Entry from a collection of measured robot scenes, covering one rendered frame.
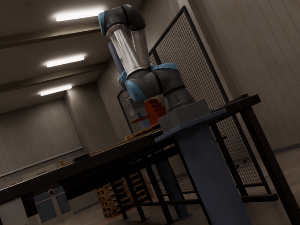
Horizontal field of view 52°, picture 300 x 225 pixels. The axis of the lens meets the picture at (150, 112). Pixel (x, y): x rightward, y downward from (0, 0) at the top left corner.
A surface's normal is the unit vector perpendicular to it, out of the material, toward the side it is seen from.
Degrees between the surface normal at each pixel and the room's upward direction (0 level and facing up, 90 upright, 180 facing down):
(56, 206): 90
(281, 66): 90
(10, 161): 90
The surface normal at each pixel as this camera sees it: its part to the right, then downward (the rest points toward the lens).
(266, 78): -0.84, 0.28
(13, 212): 0.34, -0.29
